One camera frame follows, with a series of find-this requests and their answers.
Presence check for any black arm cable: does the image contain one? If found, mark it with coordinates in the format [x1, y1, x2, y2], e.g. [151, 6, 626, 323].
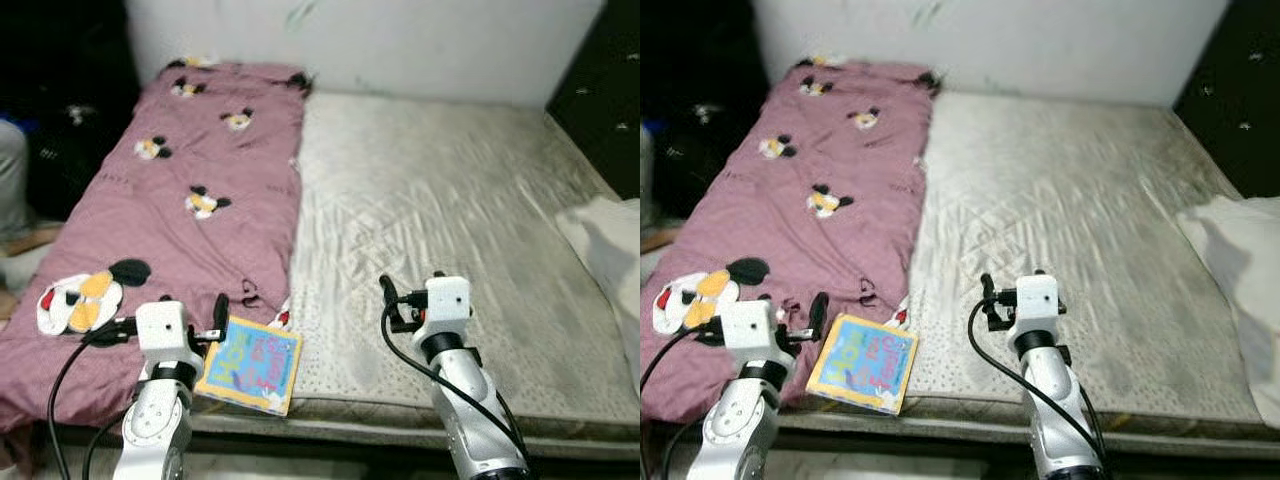
[640, 318, 723, 480]
[45, 318, 141, 480]
[965, 298, 1106, 471]
[379, 305, 526, 471]

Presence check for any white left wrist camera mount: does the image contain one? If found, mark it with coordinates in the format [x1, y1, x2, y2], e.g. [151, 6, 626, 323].
[135, 300, 193, 366]
[718, 298, 783, 366]

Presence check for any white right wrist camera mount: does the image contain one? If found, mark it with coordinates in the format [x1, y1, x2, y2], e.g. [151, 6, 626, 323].
[1008, 274, 1066, 341]
[413, 276, 471, 346]

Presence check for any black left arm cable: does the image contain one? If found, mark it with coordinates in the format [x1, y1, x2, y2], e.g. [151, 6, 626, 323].
[45, 318, 141, 480]
[640, 318, 723, 480]

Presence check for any white pillow with tree print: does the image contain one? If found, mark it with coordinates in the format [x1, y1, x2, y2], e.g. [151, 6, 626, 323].
[1175, 195, 1280, 431]
[553, 195, 641, 351]

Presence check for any dark tufted headboard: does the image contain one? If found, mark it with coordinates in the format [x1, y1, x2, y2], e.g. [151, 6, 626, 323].
[1172, 0, 1280, 199]
[545, 0, 641, 201]

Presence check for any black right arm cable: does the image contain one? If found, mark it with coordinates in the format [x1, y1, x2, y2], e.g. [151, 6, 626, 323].
[379, 305, 526, 471]
[965, 298, 1106, 471]

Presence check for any pink cartoon mouse blanket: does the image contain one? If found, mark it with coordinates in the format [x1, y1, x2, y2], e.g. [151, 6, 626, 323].
[640, 55, 941, 426]
[0, 58, 313, 433]

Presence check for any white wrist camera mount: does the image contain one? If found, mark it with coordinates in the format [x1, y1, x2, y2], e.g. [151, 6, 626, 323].
[1008, 274, 1066, 341]
[413, 276, 471, 346]
[135, 300, 193, 366]
[718, 298, 783, 366]

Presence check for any quilted grey-white mattress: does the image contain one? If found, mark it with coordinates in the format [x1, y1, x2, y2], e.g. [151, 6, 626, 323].
[780, 90, 1271, 441]
[185, 90, 641, 446]

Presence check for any blue yellow children's book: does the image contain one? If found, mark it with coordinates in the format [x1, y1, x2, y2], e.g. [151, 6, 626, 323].
[193, 315, 304, 417]
[805, 313, 921, 416]

